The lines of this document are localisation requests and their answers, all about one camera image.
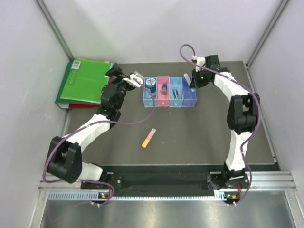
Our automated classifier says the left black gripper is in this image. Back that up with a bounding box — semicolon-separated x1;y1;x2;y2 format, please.
106;63;133;110

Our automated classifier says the blue pen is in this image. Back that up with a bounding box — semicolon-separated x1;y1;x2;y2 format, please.
174;86;180;100

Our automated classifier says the teal blue bin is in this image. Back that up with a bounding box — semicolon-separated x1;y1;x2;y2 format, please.
169;77;183;108

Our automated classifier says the green folder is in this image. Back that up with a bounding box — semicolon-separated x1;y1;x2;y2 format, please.
63;58;113;92

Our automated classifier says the small blue capped bottle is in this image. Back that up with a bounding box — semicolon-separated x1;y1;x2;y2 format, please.
161;84;167;95

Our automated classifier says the blue round tape dispenser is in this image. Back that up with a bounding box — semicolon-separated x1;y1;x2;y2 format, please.
144;77;157;93

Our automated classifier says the pink bin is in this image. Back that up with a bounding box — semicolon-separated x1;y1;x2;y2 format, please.
156;76;170;107

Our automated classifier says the light blue bin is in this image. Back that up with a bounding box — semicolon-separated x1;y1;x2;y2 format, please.
143;84;157;107

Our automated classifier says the red folder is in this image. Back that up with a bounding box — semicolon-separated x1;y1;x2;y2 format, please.
61;78;110;108

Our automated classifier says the orange highlighter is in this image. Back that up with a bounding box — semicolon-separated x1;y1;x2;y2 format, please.
142;128;156;148

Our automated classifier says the light blue highlighter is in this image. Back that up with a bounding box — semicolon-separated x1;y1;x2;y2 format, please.
183;73;192;86

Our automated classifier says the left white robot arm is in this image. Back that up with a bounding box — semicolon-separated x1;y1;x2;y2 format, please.
43;64;144;188

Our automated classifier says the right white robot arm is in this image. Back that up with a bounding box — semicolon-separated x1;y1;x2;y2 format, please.
190;55;259;190

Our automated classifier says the dark green binder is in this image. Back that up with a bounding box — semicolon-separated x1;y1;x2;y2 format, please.
55;61;100;109

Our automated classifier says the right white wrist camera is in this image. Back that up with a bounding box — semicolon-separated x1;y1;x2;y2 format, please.
191;55;206;72

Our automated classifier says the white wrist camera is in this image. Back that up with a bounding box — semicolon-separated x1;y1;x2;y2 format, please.
191;55;206;72
123;71;144;88

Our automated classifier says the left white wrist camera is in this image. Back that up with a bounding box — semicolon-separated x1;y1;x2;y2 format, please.
123;71;144;88

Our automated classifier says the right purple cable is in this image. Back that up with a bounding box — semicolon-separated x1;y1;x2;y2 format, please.
179;44;261;207

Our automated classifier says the purple cable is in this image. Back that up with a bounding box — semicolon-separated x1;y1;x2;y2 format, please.
42;77;157;207
179;44;261;207

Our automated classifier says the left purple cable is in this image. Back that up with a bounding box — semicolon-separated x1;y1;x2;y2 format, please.
42;77;157;207

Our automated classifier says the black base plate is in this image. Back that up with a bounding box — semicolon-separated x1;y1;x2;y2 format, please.
80;172;250;190

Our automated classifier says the grey slotted cable duct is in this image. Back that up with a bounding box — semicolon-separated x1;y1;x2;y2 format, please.
47;191;237;201

